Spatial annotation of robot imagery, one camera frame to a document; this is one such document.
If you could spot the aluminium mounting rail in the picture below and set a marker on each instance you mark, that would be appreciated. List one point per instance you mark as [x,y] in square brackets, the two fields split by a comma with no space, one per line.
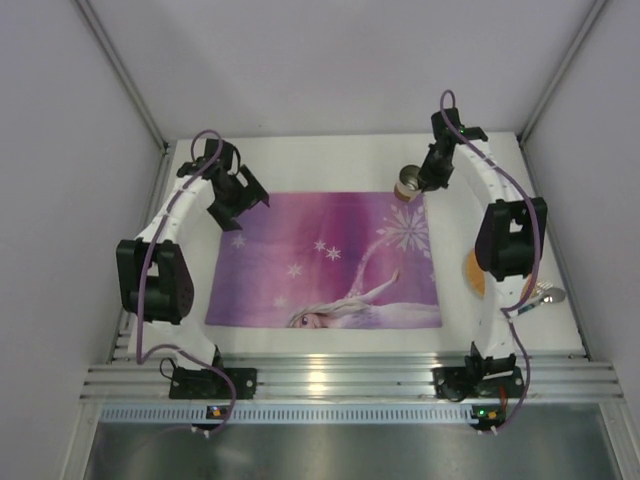
[342,378]

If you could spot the teal handled spoon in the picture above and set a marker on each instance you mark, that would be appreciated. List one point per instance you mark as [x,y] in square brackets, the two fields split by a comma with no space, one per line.
[549,296]

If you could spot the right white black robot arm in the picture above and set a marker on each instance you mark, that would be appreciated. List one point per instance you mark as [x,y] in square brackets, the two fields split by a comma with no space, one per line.
[509,244]

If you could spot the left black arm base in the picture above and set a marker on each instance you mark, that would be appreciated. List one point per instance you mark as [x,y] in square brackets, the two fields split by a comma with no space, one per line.
[207,385]

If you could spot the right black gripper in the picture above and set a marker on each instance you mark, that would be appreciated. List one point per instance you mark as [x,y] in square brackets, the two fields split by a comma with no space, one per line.
[430,175]

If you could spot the teal handled fork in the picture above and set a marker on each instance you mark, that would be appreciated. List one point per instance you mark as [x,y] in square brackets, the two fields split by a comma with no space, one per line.
[536,297]

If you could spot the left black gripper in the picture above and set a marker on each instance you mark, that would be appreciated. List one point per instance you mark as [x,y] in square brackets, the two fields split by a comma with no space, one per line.
[240,195]

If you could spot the slotted grey cable duct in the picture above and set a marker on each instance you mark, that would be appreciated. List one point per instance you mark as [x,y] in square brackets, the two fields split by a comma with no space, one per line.
[297,414]

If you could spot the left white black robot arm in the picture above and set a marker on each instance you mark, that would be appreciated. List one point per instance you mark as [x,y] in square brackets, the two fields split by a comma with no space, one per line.
[154,278]

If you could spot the round wooden plate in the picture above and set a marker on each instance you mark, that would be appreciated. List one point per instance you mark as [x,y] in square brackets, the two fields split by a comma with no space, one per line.
[474,275]

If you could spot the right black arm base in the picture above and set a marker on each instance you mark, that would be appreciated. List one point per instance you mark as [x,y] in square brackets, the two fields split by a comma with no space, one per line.
[455,384]

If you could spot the metal cup with brown sleeve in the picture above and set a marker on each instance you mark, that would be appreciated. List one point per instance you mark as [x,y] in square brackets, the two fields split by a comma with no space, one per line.
[407,186]

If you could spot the purple printed placemat cloth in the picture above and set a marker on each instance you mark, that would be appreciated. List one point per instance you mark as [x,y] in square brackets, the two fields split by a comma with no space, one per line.
[327,261]

